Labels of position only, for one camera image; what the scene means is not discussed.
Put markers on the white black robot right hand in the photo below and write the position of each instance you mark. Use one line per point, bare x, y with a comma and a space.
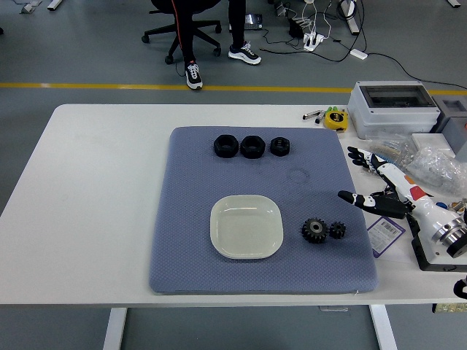
401, 182

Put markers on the small black gear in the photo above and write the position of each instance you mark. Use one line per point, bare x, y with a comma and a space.
338, 230

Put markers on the large black gear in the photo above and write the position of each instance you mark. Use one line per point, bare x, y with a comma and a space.
310, 235

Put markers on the small black hex nut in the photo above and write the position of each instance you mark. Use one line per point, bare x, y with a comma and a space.
274, 149

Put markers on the large black hex nut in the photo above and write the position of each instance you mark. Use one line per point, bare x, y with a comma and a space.
219, 149
245, 150

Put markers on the bag of blue resistors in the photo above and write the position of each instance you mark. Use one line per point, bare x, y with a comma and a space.
394, 149

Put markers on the clear bag of small parts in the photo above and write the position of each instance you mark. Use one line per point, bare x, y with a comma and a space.
434, 167

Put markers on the purple white barcode card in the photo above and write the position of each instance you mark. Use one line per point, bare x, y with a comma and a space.
383, 237

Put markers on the grey device with red button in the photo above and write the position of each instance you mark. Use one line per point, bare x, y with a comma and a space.
456, 127

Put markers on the yellow tape measure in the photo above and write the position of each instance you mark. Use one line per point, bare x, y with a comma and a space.
335, 120

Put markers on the black silver marker pen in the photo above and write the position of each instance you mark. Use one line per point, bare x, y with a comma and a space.
312, 114

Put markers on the white power adapter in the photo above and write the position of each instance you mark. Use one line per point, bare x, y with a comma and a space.
359, 54

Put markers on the white under-desk control panel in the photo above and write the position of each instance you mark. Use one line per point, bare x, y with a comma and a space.
333, 308

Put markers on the white table leg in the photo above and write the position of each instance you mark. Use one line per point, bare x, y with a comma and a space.
383, 328
115, 328

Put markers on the white square plate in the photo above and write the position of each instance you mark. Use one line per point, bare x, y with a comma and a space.
244, 229

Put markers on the white power strip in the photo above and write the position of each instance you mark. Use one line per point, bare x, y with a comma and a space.
313, 42

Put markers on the white desk leg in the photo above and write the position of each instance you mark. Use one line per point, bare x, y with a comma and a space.
351, 22

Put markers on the black power brick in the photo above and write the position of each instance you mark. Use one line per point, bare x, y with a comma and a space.
295, 28

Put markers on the white desk foot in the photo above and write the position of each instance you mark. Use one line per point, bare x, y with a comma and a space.
454, 3
54, 4

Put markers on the blue-grey quilted mat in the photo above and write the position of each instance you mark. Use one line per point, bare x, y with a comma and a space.
189, 204

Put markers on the black desk phone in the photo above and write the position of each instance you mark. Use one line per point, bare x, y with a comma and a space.
253, 22

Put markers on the black office chair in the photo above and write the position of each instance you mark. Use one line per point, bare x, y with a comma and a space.
204, 36

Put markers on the person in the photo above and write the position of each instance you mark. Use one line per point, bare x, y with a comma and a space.
184, 33

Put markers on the grey electrical enclosure box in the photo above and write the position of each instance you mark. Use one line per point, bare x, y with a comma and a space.
394, 120

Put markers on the grey metal bracket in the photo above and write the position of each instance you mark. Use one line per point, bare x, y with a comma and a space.
29, 7

